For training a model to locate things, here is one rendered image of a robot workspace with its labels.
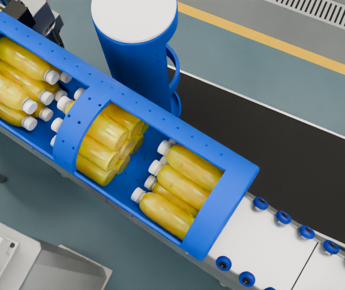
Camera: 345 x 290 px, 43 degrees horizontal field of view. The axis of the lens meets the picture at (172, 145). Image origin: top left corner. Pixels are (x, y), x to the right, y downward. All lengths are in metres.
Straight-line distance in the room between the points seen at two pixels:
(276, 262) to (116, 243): 1.12
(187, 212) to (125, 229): 1.10
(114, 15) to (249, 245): 0.83
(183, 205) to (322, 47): 1.71
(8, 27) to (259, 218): 0.89
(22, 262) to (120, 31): 0.75
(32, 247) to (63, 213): 1.21
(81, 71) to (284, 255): 0.76
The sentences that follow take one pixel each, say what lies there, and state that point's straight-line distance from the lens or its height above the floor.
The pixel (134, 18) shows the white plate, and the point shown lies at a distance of 1.46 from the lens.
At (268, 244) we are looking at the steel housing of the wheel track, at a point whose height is 0.93.
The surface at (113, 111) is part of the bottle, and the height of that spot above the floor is 1.15.
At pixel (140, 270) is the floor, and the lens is 2.24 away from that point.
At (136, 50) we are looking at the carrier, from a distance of 1.45.
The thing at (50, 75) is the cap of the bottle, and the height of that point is 1.13.
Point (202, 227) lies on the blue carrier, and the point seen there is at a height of 1.21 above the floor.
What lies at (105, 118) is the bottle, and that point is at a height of 1.19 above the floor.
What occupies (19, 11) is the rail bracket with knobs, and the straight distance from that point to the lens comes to 1.61.
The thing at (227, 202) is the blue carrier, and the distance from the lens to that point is 1.02.
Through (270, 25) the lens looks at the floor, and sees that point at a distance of 2.73.
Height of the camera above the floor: 2.23
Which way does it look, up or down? 71 degrees down
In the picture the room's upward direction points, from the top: 6 degrees counter-clockwise
